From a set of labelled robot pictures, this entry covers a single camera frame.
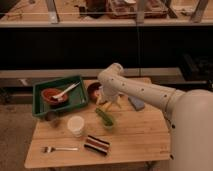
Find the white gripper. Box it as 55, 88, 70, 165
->
96, 87, 120, 107

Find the yellow banana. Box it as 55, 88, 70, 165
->
102, 102, 114, 111

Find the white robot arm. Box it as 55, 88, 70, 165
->
97, 63, 213, 171

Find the green plastic cup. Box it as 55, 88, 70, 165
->
95, 108, 114, 129

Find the white paper cup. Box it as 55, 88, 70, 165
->
67, 116, 85, 137

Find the small metal cup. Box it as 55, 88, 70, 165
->
45, 111, 60, 128

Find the dark brown bowl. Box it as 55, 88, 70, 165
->
87, 82, 101, 102

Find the wooden table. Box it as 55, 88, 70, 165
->
25, 95, 170, 169

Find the green plastic tray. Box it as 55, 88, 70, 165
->
32, 75, 89, 118

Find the white plastic spoon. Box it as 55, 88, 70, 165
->
52, 82, 80, 100

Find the striped red black cloth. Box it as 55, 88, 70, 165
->
84, 135, 110, 156

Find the red-brown bowl in tray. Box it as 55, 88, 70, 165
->
41, 88, 68, 106

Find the silver metal fork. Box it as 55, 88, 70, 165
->
41, 146, 78, 153

